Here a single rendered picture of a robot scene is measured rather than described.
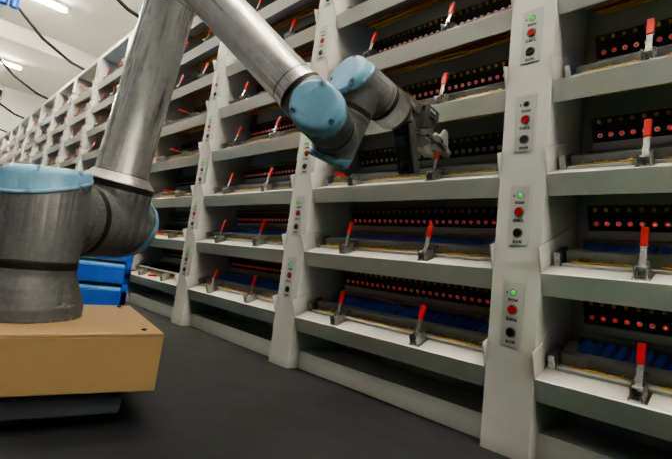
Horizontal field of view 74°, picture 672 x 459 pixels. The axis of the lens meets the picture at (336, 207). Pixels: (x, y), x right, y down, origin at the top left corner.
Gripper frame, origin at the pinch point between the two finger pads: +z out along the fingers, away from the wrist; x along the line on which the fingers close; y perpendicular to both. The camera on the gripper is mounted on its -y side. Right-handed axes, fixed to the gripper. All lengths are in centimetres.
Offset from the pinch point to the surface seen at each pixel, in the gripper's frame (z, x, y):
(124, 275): -27, 101, -47
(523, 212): -2.4, -23.7, -15.5
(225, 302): 3, 83, -48
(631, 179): -2.4, -41.6, -9.5
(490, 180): -3.0, -15.9, -8.4
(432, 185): -2.8, -1.2, -8.7
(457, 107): -5.5, -5.9, 10.0
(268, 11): -14, 86, 67
